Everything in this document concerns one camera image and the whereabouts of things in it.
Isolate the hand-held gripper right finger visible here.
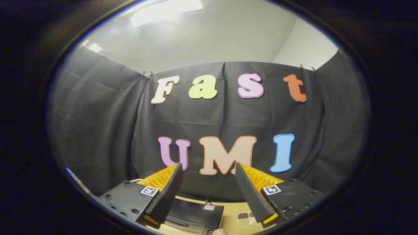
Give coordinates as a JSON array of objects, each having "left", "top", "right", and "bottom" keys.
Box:
[{"left": 234, "top": 162, "right": 327, "bottom": 229}]

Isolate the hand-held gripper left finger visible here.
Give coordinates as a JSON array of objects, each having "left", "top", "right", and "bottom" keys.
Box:
[{"left": 97, "top": 163, "right": 184, "bottom": 229}]

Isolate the black toaster oven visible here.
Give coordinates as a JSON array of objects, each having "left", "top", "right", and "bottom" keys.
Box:
[{"left": 164, "top": 197, "right": 225, "bottom": 235}]

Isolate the white divided spice dish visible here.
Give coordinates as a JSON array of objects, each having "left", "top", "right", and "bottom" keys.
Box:
[{"left": 236, "top": 211, "right": 257, "bottom": 226}]

